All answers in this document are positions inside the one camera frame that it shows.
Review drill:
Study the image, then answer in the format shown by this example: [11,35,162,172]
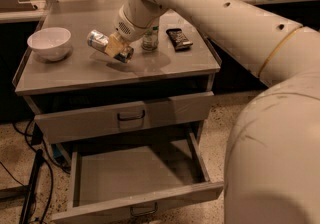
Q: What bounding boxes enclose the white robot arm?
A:
[108,0,320,224]

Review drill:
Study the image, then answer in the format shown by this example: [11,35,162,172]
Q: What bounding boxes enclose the dark chocolate bar wrapper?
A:
[166,28,193,51]

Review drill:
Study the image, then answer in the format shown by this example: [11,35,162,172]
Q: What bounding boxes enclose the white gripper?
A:
[104,0,167,58]

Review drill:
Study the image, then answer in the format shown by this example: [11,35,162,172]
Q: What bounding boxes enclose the grey top drawer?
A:
[35,91,213,144]

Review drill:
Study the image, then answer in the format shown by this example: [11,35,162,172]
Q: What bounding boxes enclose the grey metal drawer cabinet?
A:
[13,0,226,224]

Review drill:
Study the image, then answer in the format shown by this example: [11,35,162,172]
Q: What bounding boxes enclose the open grey middle drawer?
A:
[53,126,223,224]

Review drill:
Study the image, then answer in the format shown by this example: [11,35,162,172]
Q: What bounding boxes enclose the upright silver drink can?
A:
[141,26,159,51]

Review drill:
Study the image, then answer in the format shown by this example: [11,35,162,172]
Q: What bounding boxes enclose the black stand leg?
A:
[19,149,44,224]

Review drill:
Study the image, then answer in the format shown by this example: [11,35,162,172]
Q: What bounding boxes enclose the black floor cables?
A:
[0,119,72,224]

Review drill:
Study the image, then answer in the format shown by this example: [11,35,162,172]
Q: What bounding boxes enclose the white ceramic bowl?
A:
[27,27,72,61]

